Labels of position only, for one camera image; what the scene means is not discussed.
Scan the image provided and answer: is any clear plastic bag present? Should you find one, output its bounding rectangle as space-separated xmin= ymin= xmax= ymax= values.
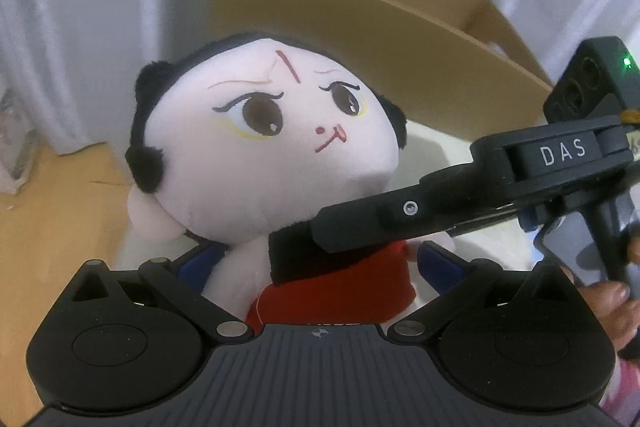
xmin=0 ymin=87 xmax=42 ymax=196

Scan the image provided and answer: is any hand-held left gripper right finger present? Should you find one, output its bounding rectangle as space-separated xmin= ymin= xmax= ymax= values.
xmin=389 ymin=239 xmax=577 ymax=339

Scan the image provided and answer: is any brown cardboard box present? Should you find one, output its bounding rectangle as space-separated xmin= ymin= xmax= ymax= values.
xmin=210 ymin=0 xmax=553 ymax=142

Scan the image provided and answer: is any person's right hand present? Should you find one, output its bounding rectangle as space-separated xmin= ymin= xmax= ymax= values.
xmin=577 ymin=234 xmax=640 ymax=358

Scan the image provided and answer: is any white curtain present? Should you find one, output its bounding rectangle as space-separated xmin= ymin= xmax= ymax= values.
xmin=0 ymin=0 xmax=640 ymax=158

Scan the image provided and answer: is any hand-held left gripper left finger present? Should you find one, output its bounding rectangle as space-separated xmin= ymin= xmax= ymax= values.
xmin=72 ymin=241 xmax=253 ymax=340

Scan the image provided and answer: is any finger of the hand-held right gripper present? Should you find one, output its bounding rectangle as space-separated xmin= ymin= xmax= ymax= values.
xmin=309 ymin=163 xmax=518 ymax=254

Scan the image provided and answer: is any plush doll with black hair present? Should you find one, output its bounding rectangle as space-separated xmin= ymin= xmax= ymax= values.
xmin=125 ymin=32 xmax=417 ymax=333

